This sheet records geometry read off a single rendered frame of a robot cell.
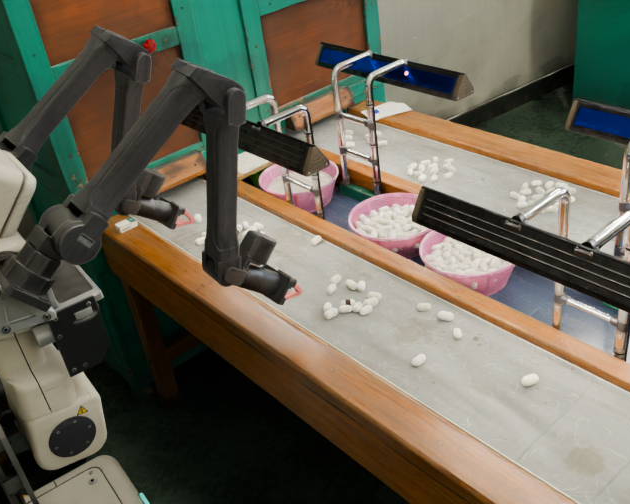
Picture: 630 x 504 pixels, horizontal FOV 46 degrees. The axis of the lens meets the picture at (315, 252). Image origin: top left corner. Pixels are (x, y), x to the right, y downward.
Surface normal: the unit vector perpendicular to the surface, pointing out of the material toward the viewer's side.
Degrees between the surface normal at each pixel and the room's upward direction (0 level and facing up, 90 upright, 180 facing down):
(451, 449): 0
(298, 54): 90
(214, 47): 90
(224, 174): 93
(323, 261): 0
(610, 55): 90
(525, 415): 0
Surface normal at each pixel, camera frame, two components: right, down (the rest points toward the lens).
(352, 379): -0.13, -0.83
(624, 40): -0.80, 0.40
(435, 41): 0.58, 0.38
